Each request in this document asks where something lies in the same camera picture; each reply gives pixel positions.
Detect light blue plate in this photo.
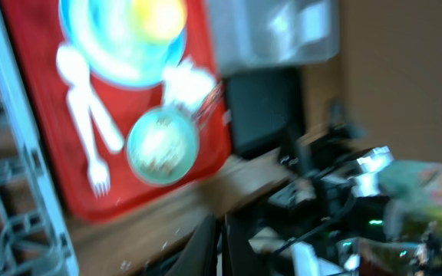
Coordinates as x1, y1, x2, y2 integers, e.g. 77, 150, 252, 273
58, 0, 187, 90

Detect white napkin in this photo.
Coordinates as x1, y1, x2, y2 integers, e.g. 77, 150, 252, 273
162, 57, 217, 114

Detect red snack wrapper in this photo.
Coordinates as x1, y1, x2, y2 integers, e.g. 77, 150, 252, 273
192, 82, 223, 130

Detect red plastic tray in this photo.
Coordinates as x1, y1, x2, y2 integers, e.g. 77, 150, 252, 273
0, 0, 231, 222

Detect yellow plastic cup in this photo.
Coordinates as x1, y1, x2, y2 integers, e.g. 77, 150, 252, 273
129, 0, 187, 43

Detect white plastic fork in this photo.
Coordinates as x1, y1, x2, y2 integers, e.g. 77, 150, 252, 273
67, 87, 111, 198

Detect rice and food scraps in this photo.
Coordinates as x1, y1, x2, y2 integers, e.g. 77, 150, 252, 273
134, 117, 186, 176

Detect white plastic spoon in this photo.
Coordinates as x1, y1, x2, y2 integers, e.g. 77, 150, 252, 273
56, 43, 124, 154

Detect black tray bin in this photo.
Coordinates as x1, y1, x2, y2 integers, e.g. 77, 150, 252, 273
225, 67, 306, 159

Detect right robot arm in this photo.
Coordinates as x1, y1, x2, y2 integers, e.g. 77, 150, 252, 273
244, 101, 442, 275

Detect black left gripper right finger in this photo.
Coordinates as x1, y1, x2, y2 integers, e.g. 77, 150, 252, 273
223, 215, 267, 276

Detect grey dishwasher rack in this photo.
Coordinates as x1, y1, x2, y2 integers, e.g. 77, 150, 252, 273
0, 6, 79, 275

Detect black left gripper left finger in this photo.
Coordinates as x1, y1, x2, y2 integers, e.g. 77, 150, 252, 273
167, 215, 220, 276

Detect clear plastic bin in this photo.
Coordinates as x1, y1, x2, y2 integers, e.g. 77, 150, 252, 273
204, 0, 339, 76

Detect mint green bowl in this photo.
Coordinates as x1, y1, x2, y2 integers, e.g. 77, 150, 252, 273
125, 107, 200, 187

